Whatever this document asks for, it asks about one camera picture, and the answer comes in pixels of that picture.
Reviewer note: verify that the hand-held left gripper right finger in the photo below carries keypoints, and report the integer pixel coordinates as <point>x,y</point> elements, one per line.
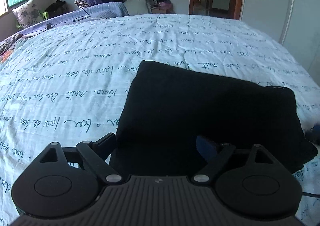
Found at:
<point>206,148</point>

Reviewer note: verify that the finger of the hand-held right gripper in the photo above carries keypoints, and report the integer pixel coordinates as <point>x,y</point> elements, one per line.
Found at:
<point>313,134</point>

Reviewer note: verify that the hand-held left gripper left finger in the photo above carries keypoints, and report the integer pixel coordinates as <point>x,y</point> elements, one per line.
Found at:
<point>106,144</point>

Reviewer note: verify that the black pants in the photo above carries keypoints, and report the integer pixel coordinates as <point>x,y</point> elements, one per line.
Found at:
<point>200,108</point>

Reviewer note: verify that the white script printed bed cover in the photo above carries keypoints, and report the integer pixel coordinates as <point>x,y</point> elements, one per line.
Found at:
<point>75,78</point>

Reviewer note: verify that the light blue quilt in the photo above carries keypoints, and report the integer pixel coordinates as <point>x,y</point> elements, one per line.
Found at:
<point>105,10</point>

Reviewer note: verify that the floral blanket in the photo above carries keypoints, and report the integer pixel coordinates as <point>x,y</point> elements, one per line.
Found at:
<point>8,46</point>

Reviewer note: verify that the grey cloth bundle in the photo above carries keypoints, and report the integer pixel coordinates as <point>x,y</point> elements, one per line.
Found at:
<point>136,3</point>

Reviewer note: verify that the green plastic chair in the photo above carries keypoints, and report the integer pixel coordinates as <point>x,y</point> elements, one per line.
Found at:
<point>44,14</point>

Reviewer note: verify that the black backpack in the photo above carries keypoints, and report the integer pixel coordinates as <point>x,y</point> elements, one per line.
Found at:
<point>55,8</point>

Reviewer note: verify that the purple bag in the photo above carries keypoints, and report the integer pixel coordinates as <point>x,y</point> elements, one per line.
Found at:
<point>165,6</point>

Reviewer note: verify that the floral pillow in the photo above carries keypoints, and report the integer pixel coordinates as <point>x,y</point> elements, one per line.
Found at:
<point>26,12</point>

